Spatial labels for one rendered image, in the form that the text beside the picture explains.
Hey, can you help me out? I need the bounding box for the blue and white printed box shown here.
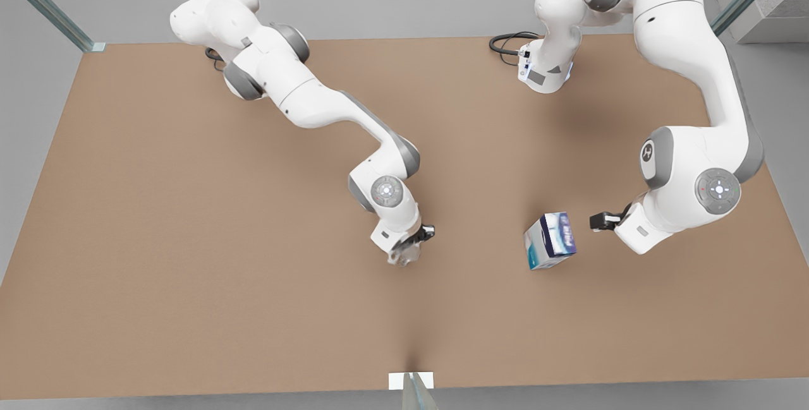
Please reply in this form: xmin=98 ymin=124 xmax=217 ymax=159
xmin=523 ymin=211 xmax=578 ymax=271

